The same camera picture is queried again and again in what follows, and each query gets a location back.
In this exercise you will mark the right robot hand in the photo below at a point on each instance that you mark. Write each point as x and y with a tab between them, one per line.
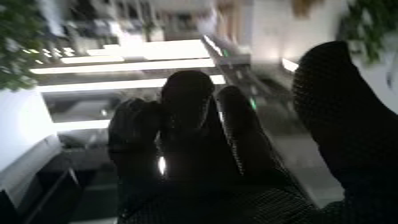
201	173

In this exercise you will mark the green leafy plant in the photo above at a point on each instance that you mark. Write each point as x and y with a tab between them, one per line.
15	43
374	23

